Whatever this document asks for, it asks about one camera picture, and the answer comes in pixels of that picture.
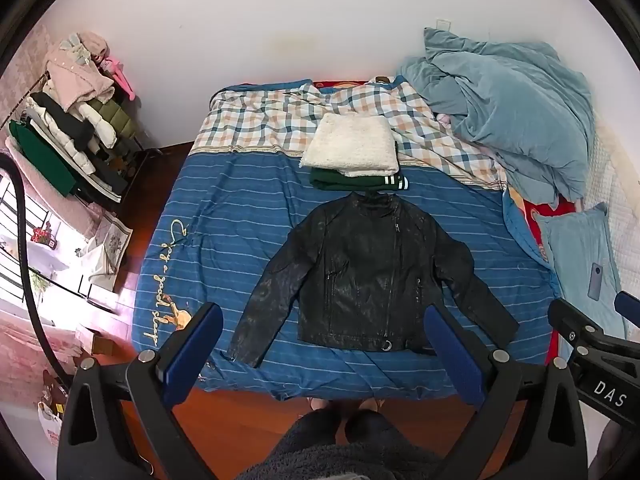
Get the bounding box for white shopping bag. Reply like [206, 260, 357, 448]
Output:
[37, 400, 63, 448]

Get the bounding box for pile of clothes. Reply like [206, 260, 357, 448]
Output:
[7, 32, 146, 201]

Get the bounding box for green folded garment, striped cuff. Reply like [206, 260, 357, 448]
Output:
[309, 167, 411, 196]

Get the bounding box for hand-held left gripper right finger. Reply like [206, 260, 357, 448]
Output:
[424, 304, 588, 480]

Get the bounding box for white fluffy folded garment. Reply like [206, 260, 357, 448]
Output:
[299, 112, 401, 178]

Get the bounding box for plaid quilt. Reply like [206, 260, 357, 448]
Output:
[192, 77, 508, 191]

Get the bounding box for white floral cloth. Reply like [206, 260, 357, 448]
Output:
[80, 212, 133, 293]

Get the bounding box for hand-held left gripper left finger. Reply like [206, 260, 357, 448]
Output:
[56, 302, 224, 480]

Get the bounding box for white quilted cover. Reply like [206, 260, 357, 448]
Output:
[585, 110, 640, 286]

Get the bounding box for blue striped bed sheet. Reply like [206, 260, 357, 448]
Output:
[132, 150, 563, 403]

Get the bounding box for light blue pillow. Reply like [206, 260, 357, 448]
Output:
[532, 202, 628, 341]

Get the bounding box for pink floral curtain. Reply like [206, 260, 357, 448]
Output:
[0, 25, 56, 126]

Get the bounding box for person's grey fleece legs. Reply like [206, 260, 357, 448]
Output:
[235, 407, 446, 480]

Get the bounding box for thick black cable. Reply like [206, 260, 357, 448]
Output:
[0, 152, 76, 386]

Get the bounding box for grey smartphone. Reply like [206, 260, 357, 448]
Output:
[587, 261, 604, 302]

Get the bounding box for black metal clothes rack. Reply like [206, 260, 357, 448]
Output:
[0, 72, 163, 206]

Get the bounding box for black leather jacket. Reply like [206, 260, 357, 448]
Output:
[226, 192, 520, 368]

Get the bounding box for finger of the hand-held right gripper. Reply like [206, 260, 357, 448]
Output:
[614, 291, 640, 317]
[547, 298, 608, 348]

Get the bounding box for blue-grey duvet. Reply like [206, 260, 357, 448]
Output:
[397, 27, 596, 203]

